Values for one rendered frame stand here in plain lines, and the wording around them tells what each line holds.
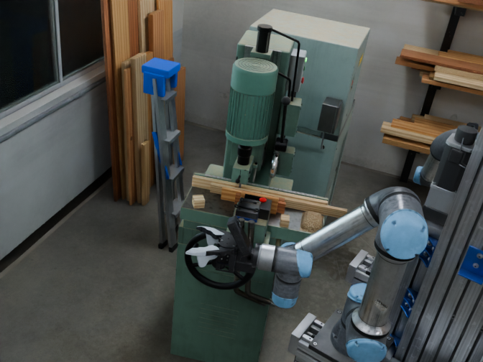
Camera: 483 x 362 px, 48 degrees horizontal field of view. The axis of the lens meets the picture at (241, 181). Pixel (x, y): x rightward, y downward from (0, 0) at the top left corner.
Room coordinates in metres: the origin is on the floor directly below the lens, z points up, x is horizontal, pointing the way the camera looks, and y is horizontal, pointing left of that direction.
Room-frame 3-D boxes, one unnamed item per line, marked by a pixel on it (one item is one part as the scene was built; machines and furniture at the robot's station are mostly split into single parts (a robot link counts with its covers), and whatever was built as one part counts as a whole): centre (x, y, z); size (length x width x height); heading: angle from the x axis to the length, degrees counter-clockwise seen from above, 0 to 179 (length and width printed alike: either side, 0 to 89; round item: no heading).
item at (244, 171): (2.02, 0.00, 1.03); 0.14 x 0.07 x 0.09; 173
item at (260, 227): (1.80, -0.06, 0.92); 0.15 x 0.13 x 0.09; 83
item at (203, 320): (2.12, -0.01, 0.36); 0.58 x 0.45 x 0.71; 173
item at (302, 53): (2.31, -0.17, 1.40); 0.10 x 0.06 x 0.16; 173
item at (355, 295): (1.32, -0.45, 0.98); 0.13 x 0.12 x 0.14; 176
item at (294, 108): (2.20, -0.17, 1.23); 0.09 x 0.08 x 0.15; 173
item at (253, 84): (2.01, 0.00, 1.35); 0.18 x 0.18 x 0.31
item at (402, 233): (1.19, -0.44, 1.19); 0.15 x 0.12 x 0.55; 176
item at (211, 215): (1.89, -0.07, 0.87); 0.61 x 0.30 x 0.06; 83
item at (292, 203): (1.99, -0.17, 0.92); 0.60 x 0.02 x 0.04; 83
